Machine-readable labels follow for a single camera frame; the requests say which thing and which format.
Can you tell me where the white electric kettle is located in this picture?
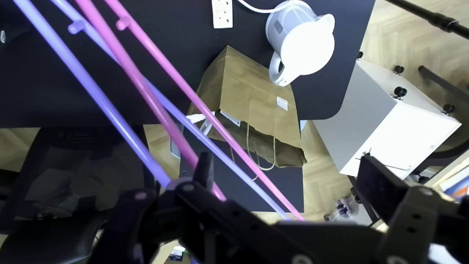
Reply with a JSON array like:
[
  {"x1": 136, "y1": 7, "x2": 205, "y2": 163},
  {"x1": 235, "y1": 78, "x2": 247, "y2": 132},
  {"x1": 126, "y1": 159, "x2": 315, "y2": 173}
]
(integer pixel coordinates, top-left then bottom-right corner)
[{"x1": 265, "y1": 0, "x2": 335, "y2": 87}]

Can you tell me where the pink plastic hanger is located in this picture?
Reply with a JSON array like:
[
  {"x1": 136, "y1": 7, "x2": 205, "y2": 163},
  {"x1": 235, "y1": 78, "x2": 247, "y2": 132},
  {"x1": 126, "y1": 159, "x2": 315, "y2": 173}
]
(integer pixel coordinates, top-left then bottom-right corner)
[{"x1": 73, "y1": 0, "x2": 301, "y2": 220}]

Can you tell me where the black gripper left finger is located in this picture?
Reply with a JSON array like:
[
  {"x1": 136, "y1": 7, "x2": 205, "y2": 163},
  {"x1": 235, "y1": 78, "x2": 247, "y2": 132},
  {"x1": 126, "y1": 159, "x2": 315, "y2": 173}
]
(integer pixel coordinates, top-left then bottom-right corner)
[{"x1": 191, "y1": 153, "x2": 213, "y2": 191}]

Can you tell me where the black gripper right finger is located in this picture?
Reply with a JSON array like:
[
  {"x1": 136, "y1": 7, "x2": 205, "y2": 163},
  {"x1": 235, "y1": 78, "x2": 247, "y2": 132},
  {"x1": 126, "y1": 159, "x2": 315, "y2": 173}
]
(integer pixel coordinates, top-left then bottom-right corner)
[{"x1": 356, "y1": 154, "x2": 408, "y2": 229}]

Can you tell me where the grey box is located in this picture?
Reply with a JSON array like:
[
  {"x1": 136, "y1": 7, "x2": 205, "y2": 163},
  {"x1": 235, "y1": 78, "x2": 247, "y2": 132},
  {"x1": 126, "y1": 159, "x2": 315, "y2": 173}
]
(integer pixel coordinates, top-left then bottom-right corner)
[{"x1": 313, "y1": 60, "x2": 461, "y2": 179}]

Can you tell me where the white kettle power cable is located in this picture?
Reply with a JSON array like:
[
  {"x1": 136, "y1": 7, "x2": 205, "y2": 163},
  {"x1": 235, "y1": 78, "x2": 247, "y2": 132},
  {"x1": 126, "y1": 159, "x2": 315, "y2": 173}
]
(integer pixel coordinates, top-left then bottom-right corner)
[{"x1": 235, "y1": 0, "x2": 284, "y2": 15}]

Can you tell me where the white power strip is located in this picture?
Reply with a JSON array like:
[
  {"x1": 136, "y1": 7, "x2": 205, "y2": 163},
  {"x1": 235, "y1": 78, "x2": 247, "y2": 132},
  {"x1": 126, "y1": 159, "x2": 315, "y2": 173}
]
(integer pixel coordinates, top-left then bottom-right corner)
[{"x1": 211, "y1": 0, "x2": 233, "y2": 29}]

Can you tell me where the black clothes rack pole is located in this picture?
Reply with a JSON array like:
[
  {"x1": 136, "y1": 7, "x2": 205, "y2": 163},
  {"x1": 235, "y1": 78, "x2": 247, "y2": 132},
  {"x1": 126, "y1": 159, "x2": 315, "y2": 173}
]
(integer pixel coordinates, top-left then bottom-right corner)
[{"x1": 386, "y1": 0, "x2": 469, "y2": 40}]

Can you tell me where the brown paper bag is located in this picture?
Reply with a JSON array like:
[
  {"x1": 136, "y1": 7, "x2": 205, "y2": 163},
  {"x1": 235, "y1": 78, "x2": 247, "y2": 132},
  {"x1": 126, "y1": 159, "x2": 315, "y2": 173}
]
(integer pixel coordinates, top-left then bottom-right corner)
[{"x1": 196, "y1": 46, "x2": 306, "y2": 170}]

